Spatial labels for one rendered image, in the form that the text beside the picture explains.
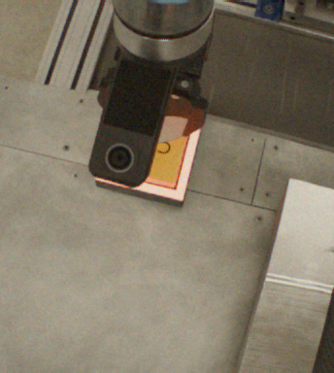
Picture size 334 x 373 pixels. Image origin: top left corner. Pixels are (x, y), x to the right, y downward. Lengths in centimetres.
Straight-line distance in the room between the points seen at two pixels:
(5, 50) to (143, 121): 116
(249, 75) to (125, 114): 89
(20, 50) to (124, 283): 103
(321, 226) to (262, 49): 84
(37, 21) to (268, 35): 47
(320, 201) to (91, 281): 22
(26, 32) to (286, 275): 117
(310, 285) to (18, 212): 29
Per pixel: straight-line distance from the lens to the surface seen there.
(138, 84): 86
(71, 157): 106
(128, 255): 103
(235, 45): 177
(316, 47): 179
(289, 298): 94
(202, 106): 92
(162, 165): 102
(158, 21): 76
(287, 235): 95
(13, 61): 200
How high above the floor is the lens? 180
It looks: 71 degrees down
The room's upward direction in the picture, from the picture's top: 6 degrees clockwise
